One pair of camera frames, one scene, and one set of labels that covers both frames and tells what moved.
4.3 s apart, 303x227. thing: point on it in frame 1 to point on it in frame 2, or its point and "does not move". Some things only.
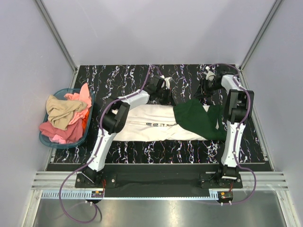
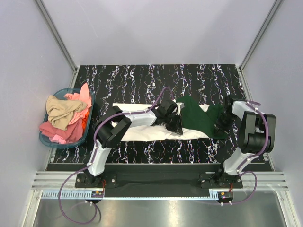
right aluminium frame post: x=273 y=10 does not move
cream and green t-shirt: x=187 y=119 does not move
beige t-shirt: x=59 y=112 does not move
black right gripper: x=201 y=91 to x=219 y=128
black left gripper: x=169 y=100 to x=176 y=128
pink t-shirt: x=75 y=133 does not move
